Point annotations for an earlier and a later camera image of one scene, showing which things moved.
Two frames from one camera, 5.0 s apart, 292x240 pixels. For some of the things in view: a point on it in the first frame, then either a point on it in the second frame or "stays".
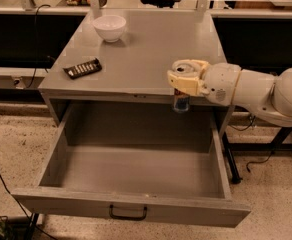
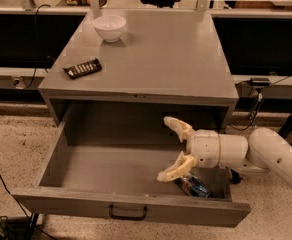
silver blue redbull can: [180, 101] → [193, 186]
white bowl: [110, 27] stays
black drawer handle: [130, 218] stays
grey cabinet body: [135, 67] stays
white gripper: [222, 83] → [204, 148]
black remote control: [83, 69] stays
